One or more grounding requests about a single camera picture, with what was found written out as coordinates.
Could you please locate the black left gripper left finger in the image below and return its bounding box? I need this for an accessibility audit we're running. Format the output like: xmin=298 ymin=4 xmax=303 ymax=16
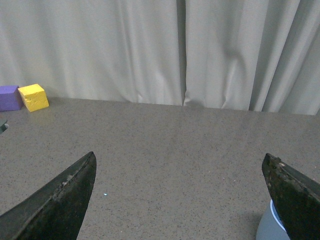
xmin=0 ymin=151 xmax=97 ymax=240

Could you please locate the white curtain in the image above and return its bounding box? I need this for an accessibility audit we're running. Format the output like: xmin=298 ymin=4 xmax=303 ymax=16
xmin=0 ymin=0 xmax=320 ymax=115

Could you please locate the dark green object at edge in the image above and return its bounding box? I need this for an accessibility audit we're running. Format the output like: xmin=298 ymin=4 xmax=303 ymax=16
xmin=0 ymin=119 xmax=9 ymax=134

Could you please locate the purple foam cube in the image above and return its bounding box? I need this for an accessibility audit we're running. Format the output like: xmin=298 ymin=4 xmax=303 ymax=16
xmin=0 ymin=85 xmax=24 ymax=112

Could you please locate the yellow foam cube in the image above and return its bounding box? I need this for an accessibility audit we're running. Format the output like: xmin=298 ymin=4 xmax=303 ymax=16
xmin=18 ymin=83 xmax=49 ymax=112

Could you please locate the blue cup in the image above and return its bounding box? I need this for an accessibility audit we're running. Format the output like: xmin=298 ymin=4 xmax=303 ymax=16
xmin=255 ymin=199 xmax=290 ymax=240

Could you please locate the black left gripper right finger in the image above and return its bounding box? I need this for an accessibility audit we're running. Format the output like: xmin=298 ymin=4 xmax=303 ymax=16
xmin=261 ymin=153 xmax=320 ymax=240

